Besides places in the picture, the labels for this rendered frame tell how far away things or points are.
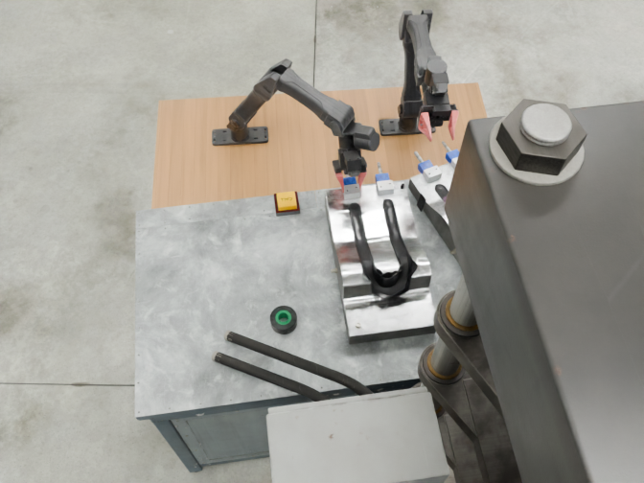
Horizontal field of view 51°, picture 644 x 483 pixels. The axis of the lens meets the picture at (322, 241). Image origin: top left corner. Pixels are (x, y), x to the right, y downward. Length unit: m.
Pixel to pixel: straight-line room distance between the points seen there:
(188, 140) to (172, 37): 1.67
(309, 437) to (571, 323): 0.61
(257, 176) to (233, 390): 0.76
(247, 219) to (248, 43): 1.90
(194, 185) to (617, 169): 1.68
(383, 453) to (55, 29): 3.53
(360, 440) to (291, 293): 0.93
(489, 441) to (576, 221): 0.72
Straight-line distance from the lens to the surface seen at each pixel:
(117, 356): 2.97
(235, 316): 2.05
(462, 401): 1.46
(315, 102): 2.01
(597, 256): 0.80
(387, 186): 2.15
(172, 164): 2.40
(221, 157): 2.39
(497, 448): 1.44
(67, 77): 4.00
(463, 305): 1.17
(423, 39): 2.14
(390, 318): 1.97
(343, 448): 1.21
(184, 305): 2.09
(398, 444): 1.22
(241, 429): 2.30
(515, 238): 0.78
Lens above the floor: 2.64
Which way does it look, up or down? 59 degrees down
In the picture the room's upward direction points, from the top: straight up
